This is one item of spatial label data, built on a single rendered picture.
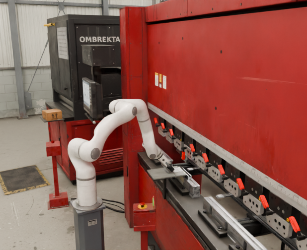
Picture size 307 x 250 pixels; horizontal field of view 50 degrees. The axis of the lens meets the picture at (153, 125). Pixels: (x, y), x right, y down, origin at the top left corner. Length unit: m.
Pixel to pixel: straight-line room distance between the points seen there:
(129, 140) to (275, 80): 2.10
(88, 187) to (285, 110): 1.23
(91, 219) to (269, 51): 1.42
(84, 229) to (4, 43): 7.29
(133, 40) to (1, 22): 6.14
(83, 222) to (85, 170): 0.33
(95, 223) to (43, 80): 7.31
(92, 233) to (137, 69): 1.67
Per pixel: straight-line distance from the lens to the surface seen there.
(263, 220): 2.26
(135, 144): 3.39
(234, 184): 1.90
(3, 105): 9.20
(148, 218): 2.47
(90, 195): 2.11
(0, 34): 9.05
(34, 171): 5.47
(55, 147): 4.01
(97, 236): 2.25
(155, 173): 2.59
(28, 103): 9.10
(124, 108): 2.11
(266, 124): 1.60
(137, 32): 3.23
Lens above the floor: 2.03
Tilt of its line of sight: 15 degrees down
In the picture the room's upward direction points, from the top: straight up
